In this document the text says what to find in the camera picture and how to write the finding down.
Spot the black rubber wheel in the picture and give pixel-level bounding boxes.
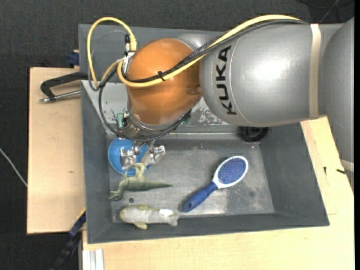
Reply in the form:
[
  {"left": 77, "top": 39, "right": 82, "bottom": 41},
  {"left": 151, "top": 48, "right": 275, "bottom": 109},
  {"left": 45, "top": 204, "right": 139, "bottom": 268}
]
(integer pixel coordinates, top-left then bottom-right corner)
[{"left": 238, "top": 125, "right": 269, "bottom": 143}]

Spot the pale cardboard board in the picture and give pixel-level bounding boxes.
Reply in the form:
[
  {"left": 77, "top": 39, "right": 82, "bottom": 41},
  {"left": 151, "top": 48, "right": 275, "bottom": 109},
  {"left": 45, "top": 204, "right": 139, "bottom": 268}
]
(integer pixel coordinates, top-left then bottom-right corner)
[{"left": 26, "top": 67, "right": 87, "bottom": 235}]

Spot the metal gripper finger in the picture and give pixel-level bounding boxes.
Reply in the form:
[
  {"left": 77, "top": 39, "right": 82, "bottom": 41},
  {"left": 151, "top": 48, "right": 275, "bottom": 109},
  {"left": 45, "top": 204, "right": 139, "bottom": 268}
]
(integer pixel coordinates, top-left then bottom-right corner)
[
  {"left": 120, "top": 146, "right": 140, "bottom": 171},
  {"left": 140, "top": 144, "right": 167, "bottom": 167}
]

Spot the blue and white hairbrush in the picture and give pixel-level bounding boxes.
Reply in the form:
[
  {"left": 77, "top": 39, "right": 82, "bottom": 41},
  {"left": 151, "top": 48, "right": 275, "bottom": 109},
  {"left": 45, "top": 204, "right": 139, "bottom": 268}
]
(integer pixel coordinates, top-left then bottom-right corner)
[{"left": 181, "top": 155, "right": 249, "bottom": 213}]

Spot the grey metal bin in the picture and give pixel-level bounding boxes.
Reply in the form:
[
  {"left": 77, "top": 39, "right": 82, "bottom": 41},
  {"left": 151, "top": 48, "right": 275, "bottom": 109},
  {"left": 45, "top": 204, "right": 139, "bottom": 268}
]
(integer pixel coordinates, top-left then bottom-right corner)
[{"left": 78, "top": 23, "right": 330, "bottom": 244}]

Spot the grey plush fish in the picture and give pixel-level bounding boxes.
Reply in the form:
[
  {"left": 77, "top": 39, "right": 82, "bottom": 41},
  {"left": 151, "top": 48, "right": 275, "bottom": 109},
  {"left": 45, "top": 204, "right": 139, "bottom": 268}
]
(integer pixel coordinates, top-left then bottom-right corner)
[{"left": 119, "top": 204, "right": 181, "bottom": 231}]

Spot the green toy dinosaur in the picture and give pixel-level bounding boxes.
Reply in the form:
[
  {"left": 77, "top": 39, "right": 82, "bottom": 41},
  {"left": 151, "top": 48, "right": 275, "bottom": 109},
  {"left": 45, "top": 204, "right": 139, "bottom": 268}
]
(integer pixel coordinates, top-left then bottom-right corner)
[{"left": 109, "top": 163, "right": 173, "bottom": 202}]

